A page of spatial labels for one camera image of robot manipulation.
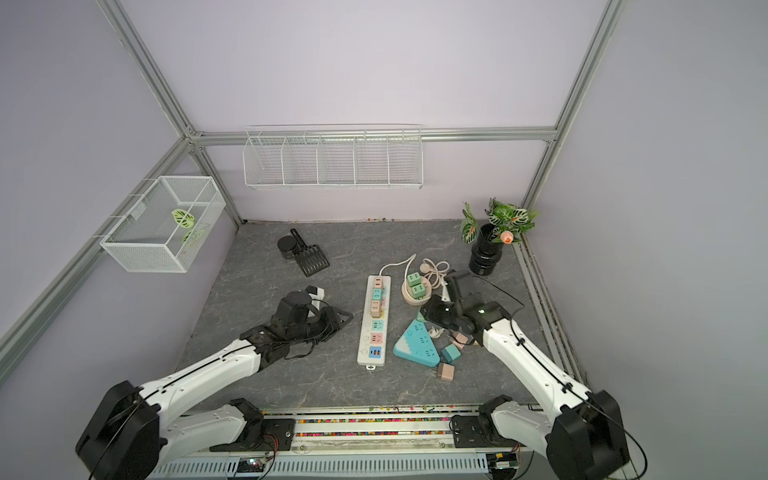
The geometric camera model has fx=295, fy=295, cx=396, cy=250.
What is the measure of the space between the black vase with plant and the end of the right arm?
0.25 meters

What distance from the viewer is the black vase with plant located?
825 mm

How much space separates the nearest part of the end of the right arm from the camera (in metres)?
0.57
